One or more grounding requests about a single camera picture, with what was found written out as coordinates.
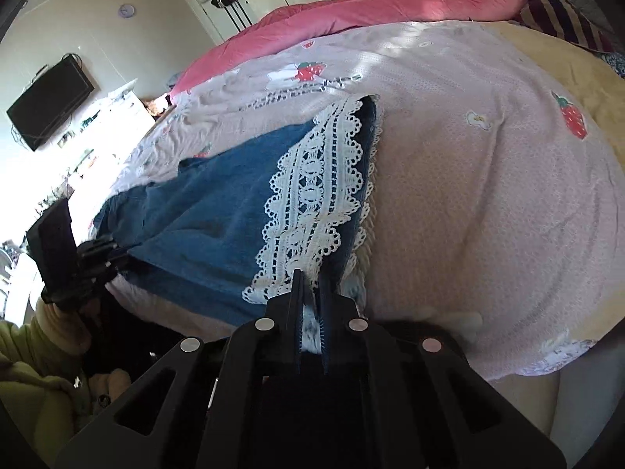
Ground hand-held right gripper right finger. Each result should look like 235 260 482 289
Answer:
318 274 568 469

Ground pink strawberry print bed sheet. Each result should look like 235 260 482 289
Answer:
90 20 622 382

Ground black wall television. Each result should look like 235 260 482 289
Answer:
6 55 96 153

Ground person's left forearm, green sleeve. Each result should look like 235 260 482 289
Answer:
0 297 95 369

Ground pink quilt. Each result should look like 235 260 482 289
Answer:
168 0 530 98

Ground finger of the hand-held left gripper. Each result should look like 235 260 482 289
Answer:
77 236 132 281

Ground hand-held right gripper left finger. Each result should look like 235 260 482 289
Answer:
54 269 307 469

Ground pale yellow blanket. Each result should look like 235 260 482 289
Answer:
481 18 625 150

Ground white cluttered desk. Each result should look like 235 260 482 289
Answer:
29 78 162 235

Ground dark striped pillow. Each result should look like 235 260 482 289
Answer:
512 0 617 54

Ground blue denim pants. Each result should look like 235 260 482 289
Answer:
92 95 384 327

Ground person's green jacket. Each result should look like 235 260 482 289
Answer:
0 347 105 455

